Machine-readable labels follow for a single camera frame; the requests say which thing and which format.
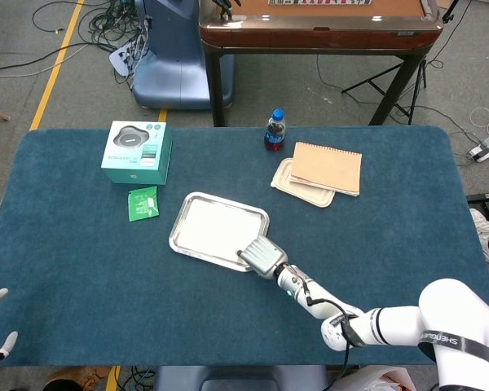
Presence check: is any black metal base frame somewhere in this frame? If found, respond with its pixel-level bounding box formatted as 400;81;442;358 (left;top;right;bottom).
466;191;489;223

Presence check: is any blue capped drink bottle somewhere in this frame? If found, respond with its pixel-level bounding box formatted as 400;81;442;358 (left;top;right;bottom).
263;108;288;153

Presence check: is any black-fingered background robot hand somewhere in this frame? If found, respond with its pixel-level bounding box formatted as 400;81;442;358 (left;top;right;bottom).
211;0;242;20

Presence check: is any white plastic bag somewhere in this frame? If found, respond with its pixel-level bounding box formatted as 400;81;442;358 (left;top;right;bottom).
350;364;415;391

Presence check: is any white multi-socket power strip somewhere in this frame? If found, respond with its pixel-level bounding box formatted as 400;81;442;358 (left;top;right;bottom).
108;42;148;77

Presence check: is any brown spiral notebook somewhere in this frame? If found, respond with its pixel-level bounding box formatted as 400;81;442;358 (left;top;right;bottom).
289;141;363;198

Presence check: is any brown bag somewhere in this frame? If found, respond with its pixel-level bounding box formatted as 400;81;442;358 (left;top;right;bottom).
43;365;114;391

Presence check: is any teal product box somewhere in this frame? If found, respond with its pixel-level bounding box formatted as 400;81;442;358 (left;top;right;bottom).
100;120;174;186

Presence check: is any face-up mahjong tile row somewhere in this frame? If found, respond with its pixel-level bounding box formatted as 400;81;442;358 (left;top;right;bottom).
267;0;372;7

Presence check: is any green foil packet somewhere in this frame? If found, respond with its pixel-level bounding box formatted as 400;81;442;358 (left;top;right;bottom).
127;186;161;222

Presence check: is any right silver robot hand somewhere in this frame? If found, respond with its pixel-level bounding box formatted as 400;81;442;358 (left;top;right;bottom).
236;236;289;280

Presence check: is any brown mahjong table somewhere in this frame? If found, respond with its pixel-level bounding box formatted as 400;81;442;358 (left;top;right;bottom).
198;0;445;127

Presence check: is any black tripod stand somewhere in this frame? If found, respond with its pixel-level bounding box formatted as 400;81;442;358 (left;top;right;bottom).
341;56;429;125

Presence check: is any silver metal tray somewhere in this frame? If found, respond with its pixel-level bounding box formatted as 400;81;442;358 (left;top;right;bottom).
168;191;271;273

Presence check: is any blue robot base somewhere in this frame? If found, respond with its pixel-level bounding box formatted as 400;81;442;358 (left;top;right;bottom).
130;0;236;110

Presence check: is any white cloth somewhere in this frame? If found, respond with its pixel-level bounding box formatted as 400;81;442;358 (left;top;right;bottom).
178;200;266;268

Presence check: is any grey robot torso base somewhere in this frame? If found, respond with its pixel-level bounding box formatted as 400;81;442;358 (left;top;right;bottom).
153;364;329;391

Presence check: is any beige plastic container lid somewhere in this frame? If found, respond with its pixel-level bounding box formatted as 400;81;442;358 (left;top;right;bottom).
270;157;336;209

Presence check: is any black cable bundle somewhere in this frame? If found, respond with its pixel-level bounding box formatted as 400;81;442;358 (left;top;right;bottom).
32;0;148;54

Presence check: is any blue felt table mat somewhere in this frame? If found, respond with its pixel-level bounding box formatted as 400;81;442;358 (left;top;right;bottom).
0;125;489;367

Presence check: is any white shoe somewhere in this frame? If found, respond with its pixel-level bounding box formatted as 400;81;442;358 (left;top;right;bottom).
469;207;489;264

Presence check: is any white cable coil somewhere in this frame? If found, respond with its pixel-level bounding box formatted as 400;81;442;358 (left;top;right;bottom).
469;106;489;138

